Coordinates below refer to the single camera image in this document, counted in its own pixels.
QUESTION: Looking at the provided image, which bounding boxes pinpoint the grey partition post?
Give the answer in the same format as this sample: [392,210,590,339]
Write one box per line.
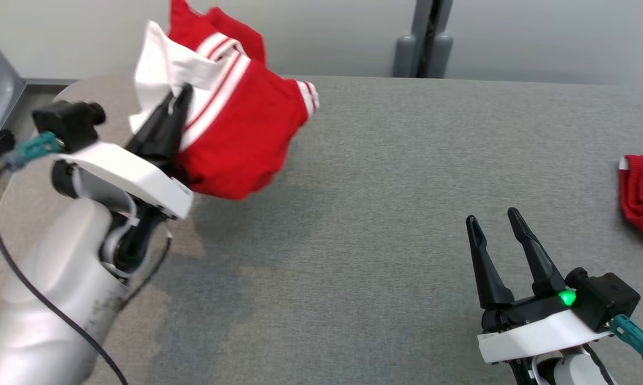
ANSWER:
[392,0,455,80]

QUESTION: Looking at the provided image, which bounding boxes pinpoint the right camera cable teal connector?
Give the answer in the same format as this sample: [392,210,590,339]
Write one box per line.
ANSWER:
[609,314,643,371]

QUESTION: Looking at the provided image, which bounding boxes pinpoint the camera cable teal connector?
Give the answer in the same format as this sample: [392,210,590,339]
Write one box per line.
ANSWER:
[0,131,131,385]
[609,314,643,371]

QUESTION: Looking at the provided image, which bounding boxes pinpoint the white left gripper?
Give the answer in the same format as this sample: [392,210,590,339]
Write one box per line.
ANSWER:
[58,83,195,242]

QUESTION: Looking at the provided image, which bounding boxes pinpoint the red and white shirt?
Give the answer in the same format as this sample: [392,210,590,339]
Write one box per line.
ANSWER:
[128,0,320,202]

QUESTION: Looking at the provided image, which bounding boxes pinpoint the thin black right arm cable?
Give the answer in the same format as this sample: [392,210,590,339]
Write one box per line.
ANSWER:
[583,344,617,385]

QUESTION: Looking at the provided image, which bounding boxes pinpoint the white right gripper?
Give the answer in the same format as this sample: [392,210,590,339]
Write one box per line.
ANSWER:
[465,207,614,365]

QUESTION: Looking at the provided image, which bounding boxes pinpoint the left camera cable teal connector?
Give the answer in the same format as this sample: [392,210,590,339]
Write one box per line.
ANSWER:
[0,131,131,385]

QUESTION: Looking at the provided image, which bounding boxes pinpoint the grey desk leg with caster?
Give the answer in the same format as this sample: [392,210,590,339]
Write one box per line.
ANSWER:
[0,27,29,157]

